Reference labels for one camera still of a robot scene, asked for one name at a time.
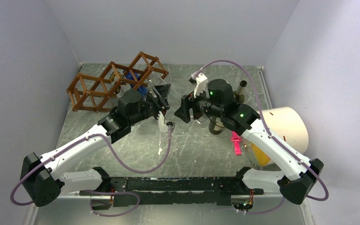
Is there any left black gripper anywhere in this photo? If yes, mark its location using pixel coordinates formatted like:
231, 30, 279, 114
129, 83, 171, 125

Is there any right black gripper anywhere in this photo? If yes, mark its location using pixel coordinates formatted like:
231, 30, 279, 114
174, 84, 224, 123

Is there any clear glass bottle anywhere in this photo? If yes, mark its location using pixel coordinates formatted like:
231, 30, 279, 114
147, 72, 181, 101

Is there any dark green wine bottle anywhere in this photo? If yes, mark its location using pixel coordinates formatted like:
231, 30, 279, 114
208, 117, 225, 135

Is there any blue square Blue Dash bottle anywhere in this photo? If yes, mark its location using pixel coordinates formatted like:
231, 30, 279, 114
122, 70, 151, 97

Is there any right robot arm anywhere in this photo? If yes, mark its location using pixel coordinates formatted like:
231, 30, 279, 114
174, 78, 324, 205

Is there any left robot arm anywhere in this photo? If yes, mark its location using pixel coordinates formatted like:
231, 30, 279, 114
20, 84, 173, 207

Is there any olive wine bottle black top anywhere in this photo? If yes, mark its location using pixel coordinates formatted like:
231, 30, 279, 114
233, 80, 247, 104

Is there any brown wooden wine rack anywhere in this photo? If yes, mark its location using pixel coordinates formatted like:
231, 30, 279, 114
66, 51, 169, 113

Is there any pink plastic piece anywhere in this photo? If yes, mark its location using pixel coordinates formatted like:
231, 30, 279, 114
231, 131, 242, 156

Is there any white cylinder with orange lid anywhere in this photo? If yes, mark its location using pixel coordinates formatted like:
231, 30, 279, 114
242, 107, 308, 166

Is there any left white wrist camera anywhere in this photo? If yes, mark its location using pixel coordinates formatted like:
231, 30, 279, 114
157, 112, 175, 133

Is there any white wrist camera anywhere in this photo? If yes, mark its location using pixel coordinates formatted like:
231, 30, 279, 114
189, 72, 208, 98
157, 112, 175, 133

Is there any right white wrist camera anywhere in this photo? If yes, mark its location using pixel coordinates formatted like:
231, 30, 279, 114
189, 72, 208, 98

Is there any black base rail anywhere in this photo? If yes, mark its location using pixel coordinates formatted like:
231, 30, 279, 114
97, 172, 264, 207

